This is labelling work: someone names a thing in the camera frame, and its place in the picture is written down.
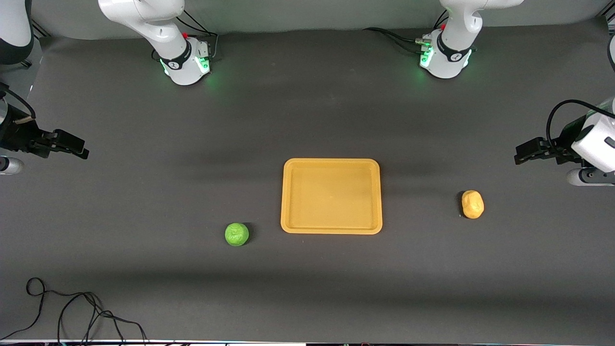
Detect dark grey table mat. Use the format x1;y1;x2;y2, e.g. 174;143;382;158
0;19;615;343

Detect black right arm base cables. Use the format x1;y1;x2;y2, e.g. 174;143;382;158
174;10;220;62

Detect yellow potato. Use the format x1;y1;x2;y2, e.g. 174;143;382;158
461;190;485;220

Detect black left arm base cables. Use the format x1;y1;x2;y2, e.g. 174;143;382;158
363;10;450;54

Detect thin black loose cable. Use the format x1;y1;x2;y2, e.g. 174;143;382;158
0;277;148;345

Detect black arm base cables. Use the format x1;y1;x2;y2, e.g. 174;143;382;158
363;10;450;54
174;10;220;62

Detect yellow plastic tray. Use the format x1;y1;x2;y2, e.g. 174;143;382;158
281;158;383;235

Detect green apple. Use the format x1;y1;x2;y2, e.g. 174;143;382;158
224;222;250;247

